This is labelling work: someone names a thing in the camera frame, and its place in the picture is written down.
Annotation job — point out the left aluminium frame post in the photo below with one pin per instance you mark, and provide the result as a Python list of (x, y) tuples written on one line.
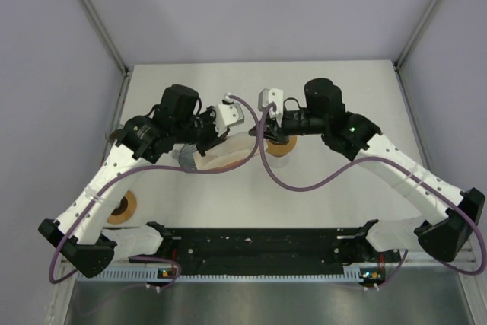
[(104, 35)]

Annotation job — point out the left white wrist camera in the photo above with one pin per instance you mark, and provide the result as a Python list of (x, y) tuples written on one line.
[(229, 113)]

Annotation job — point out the right aluminium frame post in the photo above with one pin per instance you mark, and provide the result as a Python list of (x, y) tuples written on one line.
[(421, 26)]

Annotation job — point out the glass carafe with brown band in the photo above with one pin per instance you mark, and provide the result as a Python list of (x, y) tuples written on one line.
[(278, 162)]

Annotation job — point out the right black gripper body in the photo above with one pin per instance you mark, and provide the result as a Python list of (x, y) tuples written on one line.
[(297, 123)]

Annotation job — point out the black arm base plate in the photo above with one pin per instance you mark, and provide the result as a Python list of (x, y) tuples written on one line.
[(268, 251)]

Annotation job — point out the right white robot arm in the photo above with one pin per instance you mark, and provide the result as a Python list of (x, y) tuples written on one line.
[(448, 214)]

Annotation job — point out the orange coffee filter box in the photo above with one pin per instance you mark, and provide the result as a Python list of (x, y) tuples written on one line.
[(231, 151)]

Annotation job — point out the grey glass carafe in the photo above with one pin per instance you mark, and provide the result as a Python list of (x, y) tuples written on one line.
[(111, 136)]

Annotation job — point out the aluminium frame post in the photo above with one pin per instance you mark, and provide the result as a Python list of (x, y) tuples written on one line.
[(421, 26), (104, 35)]

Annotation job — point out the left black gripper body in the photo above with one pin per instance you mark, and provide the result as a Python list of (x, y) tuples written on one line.
[(202, 132)]

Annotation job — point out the wooden dripper ring stand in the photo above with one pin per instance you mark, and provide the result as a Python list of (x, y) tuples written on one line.
[(280, 150)]

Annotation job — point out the ribbed grey glass dripper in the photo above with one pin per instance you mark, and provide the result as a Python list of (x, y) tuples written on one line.
[(184, 156)]

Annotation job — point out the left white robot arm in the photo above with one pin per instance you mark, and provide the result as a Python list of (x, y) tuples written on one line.
[(80, 233)]

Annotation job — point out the aluminium front rail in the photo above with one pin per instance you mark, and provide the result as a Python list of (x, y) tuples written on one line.
[(465, 259)]

